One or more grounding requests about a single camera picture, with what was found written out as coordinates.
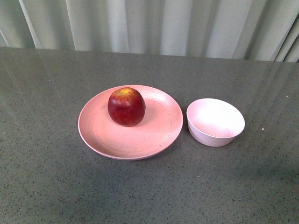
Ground red yellow apple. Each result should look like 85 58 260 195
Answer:
107 87 146 127

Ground light pink bowl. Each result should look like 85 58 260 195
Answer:
186 98 245 147

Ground pink round plate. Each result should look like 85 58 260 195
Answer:
78 85 183 160

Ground white pleated curtain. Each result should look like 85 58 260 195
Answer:
0 0 299 62

